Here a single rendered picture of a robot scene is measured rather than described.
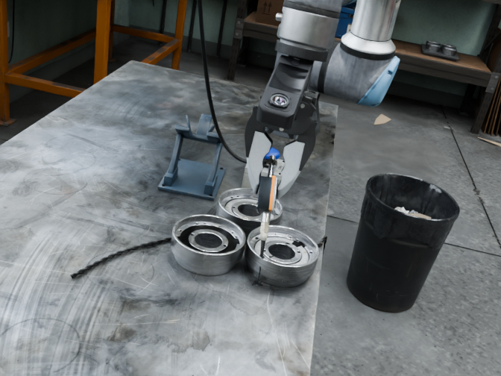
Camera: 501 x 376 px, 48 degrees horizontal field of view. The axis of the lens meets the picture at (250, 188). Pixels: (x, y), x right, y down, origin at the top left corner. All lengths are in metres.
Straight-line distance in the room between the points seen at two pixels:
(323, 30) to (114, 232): 0.42
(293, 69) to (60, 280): 0.40
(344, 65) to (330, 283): 1.19
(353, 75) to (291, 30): 0.50
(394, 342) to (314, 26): 1.51
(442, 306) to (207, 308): 1.70
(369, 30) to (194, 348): 0.77
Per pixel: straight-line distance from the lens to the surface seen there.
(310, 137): 0.77
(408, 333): 2.16
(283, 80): 0.73
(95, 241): 0.85
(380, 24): 1.22
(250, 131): 0.78
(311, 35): 0.75
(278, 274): 0.79
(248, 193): 0.95
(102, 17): 2.82
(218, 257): 0.78
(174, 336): 0.70
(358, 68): 1.23
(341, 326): 2.07
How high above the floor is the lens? 1.28
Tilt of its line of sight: 27 degrees down
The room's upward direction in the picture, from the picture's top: 11 degrees clockwise
